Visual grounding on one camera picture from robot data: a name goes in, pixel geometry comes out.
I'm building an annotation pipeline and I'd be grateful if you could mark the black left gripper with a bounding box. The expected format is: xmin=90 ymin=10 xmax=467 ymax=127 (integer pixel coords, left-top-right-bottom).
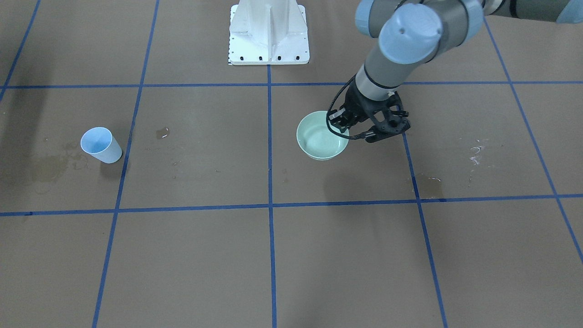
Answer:
xmin=327 ymin=86 xmax=411 ymax=143

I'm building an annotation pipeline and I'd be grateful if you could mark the light green ceramic bowl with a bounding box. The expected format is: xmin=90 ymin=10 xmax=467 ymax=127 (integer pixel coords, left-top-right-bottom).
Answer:
xmin=296 ymin=111 xmax=348 ymax=161

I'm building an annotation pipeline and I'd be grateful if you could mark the light blue plastic cup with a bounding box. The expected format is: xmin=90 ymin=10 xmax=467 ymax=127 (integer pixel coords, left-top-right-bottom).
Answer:
xmin=80 ymin=127 xmax=123 ymax=164

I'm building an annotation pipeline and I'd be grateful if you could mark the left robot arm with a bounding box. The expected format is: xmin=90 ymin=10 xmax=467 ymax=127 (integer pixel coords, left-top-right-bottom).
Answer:
xmin=325 ymin=0 xmax=583 ymax=143

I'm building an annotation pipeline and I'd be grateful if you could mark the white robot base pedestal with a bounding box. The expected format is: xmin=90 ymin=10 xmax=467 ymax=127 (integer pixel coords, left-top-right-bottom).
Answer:
xmin=228 ymin=0 xmax=310 ymax=65

